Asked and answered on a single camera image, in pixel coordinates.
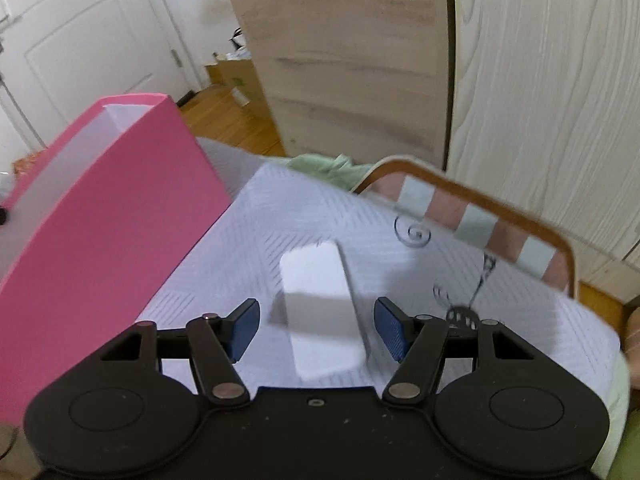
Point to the light wooden wardrobe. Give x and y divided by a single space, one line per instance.
550 85

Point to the white door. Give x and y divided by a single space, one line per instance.
90 50

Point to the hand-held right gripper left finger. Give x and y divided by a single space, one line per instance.
245 327

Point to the black door draft stopper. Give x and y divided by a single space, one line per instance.
186 98

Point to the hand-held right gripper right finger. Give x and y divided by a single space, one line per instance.
392 327

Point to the wooden chair with striped cushion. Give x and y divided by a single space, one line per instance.
505 240

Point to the light green bedsheet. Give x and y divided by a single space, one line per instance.
320 167

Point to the wooden shelf cabinet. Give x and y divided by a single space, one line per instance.
340 60

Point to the cardboard box on floor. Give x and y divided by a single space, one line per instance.
240 85

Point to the white printed table cloth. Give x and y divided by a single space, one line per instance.
310 210

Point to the white power bank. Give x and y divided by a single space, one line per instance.
320 300

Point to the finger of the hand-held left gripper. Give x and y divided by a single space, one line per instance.
3 216

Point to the pink cardboard box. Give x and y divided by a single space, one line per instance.
115 240

